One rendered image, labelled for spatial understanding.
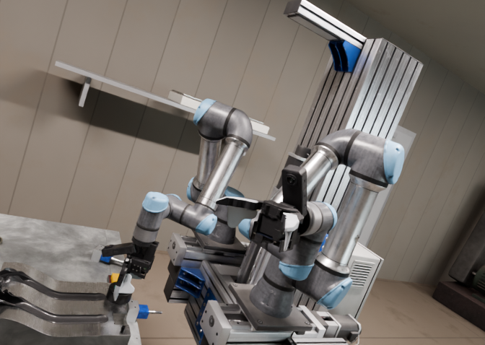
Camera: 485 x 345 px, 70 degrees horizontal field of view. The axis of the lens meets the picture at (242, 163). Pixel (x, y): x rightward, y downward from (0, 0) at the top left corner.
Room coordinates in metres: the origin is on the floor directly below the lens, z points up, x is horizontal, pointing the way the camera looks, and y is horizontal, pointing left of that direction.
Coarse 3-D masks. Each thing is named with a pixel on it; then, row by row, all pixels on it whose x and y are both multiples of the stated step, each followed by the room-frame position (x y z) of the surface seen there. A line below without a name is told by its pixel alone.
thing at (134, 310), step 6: (132, 300) 1.13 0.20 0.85; (126, 306) 1.12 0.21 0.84; (132, 306) 1.10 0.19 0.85; (138, 306) 1.11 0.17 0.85; (144, 306) 1.15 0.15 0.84; (132, 312) 1.09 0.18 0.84; (138, 312) 1.10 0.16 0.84; (144, 312) 1.12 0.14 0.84; (150, 312) 1.14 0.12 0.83; (156, 312) 1.15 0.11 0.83; (126, 318) 1.09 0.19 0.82; (132, 318) 1.10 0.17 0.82; (144, 318) 1.12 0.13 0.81
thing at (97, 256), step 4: (96, 248) 1.39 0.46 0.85; (100, 248) 1.40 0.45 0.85; (96, 252) 1.38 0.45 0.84; (100, 252) 1.38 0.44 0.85; (92, 256) 1.38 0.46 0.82; (96, 256) 1.38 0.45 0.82; (100, 256) 1.38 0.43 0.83; (112, 256) 1.41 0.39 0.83; (92, 260) 1.38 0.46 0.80; (96, 260) 1.38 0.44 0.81; (100, 260) 1.40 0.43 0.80; (104, 260) 1.38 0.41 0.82; (108, 260) 1.38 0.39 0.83; (116, 260) 1.40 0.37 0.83; (120, 260) 1.40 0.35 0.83
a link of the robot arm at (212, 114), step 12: (204, 108) 1.30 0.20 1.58; (216, 108) 1.30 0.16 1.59; (228, 108) 1.30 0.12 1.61; (204, 120) 1.30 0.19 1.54; (216, 120) 1.28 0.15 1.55; (228, 120) 1.27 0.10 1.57; (204, 132) 1.32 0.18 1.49; (216, 132) 1.32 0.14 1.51; (204, 144) 1.37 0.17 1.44; (216, 144) 1.37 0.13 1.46; (204, 156) 1.40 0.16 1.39; (216, 156) 1.41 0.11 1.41; (204, 168) 1.43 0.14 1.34; (192, 180) 1.54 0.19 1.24; (204, 180) 1.47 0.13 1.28; (192, 192) 1.52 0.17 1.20
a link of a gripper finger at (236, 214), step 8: (216, 200) 0.62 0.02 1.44; (224, 200) 0.62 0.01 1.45; (232, 200) 0.63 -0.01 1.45; (240, 200) 0.64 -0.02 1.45; (248, 200) 0.65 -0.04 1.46; (232, 208) 0.64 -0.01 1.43; (240, 208) 0.64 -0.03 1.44; (248, 208) 0.64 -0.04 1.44; (256, 208) 0.66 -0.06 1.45; (232, 216) 0.64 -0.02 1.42; (240, 216) 0.65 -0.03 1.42; (248, 216) 0.65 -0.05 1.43; (232, 224) 0.64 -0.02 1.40
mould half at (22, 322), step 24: (24, 264) 0.99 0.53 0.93; (24, 288) 0.90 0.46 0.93; (72, 288) 1.04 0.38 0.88; (96, 288) 1.08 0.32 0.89; (0, 312) 0.78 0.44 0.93; (24, 312) 0.82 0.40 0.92; (72, 312) 0.94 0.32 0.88; (96, 312) 0.97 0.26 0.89; (120, 312) 1.00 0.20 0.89; (0, 336) 0.77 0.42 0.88; (24, 336) 0.79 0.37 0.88; (48, 336) 0.82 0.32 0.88; (72, 336) 0.85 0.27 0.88; (96, 336) 0.88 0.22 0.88; (120, 336) 0.91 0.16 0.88
